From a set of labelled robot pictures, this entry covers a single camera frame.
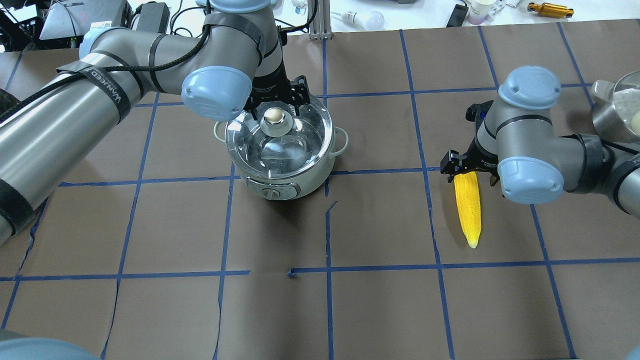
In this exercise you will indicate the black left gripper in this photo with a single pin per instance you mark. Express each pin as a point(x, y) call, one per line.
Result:
point(268, 84)

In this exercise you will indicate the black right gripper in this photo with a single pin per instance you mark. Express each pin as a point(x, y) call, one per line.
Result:
point(481, 159)

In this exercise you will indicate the yellow corn cob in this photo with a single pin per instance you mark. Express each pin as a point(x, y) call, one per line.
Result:
point(469, 207)

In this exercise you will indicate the glass pot lid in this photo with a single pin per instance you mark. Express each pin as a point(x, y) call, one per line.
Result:
point(276, 143)

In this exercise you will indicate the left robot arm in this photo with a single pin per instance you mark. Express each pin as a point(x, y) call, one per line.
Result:
point(236, 65)

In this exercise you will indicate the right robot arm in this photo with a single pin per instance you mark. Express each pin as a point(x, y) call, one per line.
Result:
point(514, 142)

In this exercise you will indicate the pale green electric pot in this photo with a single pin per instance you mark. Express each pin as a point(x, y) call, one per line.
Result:
point(300, 185)

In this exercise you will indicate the steel pot with lid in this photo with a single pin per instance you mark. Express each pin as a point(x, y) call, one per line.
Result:
point(615, 115)

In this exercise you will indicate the white light bulb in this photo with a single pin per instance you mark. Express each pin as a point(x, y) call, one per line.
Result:
point(369, 21)

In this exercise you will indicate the black power adapter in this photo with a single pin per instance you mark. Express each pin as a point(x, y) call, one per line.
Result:
point(151, 17)

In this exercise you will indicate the black phone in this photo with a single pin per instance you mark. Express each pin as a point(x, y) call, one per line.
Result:
point(458, 16)

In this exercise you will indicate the white paper cup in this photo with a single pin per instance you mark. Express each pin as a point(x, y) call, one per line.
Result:
point(479, 11)

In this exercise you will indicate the gold metal cylinder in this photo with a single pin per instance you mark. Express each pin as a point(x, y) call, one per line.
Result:
point(550, 10)

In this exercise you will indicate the aluminium frame post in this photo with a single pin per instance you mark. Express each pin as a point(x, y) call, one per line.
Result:
point(320, 23)

